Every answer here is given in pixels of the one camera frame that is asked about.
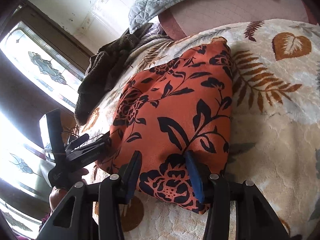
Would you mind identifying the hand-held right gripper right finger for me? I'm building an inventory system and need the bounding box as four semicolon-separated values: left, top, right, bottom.
184;151;290;240

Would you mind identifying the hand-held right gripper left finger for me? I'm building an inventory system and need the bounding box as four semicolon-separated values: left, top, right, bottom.
37;151;142;240

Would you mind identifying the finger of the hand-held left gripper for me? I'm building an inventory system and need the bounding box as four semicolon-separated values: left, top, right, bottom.
67;134;90;148
72;133;112;168

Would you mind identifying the orange floral garment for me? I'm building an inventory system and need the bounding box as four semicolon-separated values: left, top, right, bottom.
94;37;234;215

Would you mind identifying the person's left hand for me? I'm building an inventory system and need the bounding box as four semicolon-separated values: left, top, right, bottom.
49;168;89;212

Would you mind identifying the wooden door with leaded glass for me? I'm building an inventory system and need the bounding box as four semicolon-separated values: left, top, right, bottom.
0;110;66;240
0;0;97;115

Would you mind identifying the leaf print blanket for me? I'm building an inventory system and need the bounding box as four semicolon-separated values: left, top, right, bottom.
75;19;320;240

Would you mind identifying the brown fleece blanket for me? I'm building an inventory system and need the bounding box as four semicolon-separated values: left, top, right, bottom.
74;29;151;125

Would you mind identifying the purple patterned cloth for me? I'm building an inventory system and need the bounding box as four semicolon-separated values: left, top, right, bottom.
136;22;167;39

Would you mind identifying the pink mattress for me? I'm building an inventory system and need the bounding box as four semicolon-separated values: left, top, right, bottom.
157;0;310;41

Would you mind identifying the black cable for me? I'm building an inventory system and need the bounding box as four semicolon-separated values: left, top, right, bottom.
62;126;83;143

